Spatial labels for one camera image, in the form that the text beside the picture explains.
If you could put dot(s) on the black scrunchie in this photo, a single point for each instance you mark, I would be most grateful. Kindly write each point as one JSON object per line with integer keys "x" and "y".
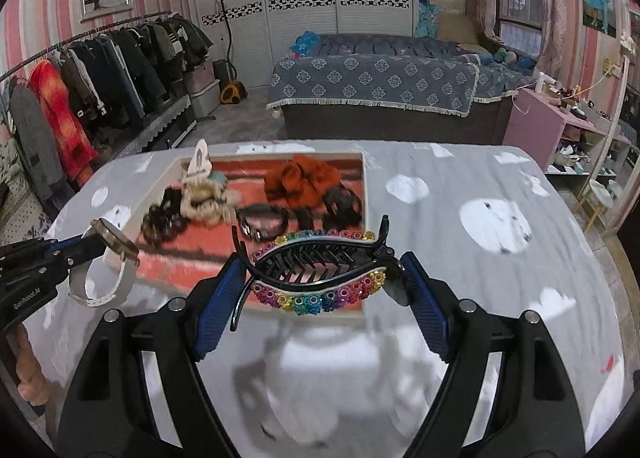
{"x": 172, "y": 199}

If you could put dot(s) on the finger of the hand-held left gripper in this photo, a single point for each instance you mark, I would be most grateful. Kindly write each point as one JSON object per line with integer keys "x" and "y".
{"x": 35, "y": 274}
{"x": 80, "y": 247}

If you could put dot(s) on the cream tray with red lining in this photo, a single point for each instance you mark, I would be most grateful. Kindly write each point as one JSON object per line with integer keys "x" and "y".
{"x": 210, "y": 253}

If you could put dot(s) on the black hair claw clip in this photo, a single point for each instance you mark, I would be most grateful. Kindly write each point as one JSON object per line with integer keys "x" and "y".
{"x": 342, "y": 205}

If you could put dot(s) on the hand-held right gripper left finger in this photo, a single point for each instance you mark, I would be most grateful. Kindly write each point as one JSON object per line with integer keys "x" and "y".
{"x": 215, "y": 308}

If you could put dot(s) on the black garment steamer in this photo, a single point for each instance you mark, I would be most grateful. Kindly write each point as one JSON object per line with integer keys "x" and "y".
{"x": 231, "y": 88}

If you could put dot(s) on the cream scrunchie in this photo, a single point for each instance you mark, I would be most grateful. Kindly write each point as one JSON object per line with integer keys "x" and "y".
{"x": 207, "y": 210}

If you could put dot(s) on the rainbow beaded hair clip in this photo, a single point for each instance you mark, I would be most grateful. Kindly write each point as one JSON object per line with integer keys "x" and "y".
{"x": 310, "y": 295}

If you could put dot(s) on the blue cloth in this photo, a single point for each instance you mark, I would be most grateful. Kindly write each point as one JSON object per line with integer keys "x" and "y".
{"x": 305, "y": 44}

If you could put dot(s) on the white stool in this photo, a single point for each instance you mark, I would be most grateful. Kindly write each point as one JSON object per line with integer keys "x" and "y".
{"x": 597, "y": 190}

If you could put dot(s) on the pink curtain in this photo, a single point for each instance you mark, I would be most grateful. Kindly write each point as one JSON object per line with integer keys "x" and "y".
{"x": 555, "y": 3}

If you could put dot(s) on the clothes rack rail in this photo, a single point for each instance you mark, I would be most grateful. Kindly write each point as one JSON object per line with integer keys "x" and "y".
{"x": 85, "y": 35}

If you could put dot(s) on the row of hanging clothes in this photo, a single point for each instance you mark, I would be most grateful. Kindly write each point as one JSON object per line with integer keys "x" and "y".
{"x": 95, "y": 83}

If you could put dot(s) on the pink shelf unit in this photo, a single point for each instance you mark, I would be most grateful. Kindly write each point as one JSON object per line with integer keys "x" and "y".
{"x": 535, "y": 123}

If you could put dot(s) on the person's left hand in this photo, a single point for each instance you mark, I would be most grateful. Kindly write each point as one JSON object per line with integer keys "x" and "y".
{"x": 32, "y": 373}

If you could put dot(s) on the grey storage boxes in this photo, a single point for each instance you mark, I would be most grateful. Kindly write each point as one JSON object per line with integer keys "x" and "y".
{"x": 202, "y": 93}

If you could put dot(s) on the white bow hair clip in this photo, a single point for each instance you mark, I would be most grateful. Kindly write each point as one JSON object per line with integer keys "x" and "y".
{"x": 199, "y": 163}

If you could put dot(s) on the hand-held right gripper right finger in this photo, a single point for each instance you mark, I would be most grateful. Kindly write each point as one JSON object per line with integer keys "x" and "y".
{"x": 425, "y": 303}

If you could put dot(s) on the teal hanging cloth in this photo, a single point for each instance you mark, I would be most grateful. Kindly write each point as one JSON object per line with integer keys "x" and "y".
{"x": 425, "y": 13}

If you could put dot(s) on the white framed standing mirror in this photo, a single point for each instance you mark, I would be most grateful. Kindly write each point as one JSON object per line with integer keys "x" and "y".
{"x": 631, "y": 138}

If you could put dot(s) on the bed with blue patterned cover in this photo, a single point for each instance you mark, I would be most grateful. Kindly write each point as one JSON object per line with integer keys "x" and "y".
{"x": 375, "y": 78}

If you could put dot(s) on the orange scrunchie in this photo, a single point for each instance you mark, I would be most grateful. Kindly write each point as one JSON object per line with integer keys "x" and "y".
{"x": 300, "y": 180}

